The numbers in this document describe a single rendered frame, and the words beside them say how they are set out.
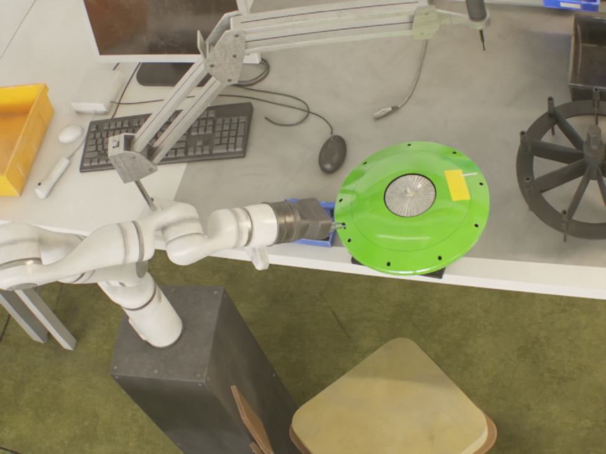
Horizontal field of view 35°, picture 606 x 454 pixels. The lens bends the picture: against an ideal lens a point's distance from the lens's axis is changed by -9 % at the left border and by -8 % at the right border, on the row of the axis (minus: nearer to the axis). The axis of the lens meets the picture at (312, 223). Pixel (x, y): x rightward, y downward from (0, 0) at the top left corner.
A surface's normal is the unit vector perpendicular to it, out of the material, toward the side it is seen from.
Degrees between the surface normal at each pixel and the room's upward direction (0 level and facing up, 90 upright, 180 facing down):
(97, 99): 0
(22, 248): 48
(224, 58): 90
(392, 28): 9
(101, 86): 0
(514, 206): 0
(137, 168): 90
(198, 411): 90
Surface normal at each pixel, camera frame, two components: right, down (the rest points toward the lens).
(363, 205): -0.46, -0.49
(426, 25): 0.10, 0.80
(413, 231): -0.23, -0.39
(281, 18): -0.08, -0.58
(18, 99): -0.20, 0.79
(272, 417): 0.96, 0.00
